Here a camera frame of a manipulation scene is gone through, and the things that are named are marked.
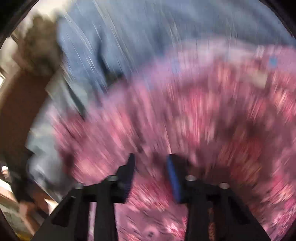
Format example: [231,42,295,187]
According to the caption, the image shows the maroon floral cloth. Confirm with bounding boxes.
[55,43,295,240]

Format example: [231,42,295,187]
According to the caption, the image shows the brown bed headboard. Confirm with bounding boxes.
[0,67,55,200]

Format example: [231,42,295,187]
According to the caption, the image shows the blue plaid quilt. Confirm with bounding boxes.
[58,1,295,91]

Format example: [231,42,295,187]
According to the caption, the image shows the brown camouflage frilled cloth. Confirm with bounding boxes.
[15,15,63,76]

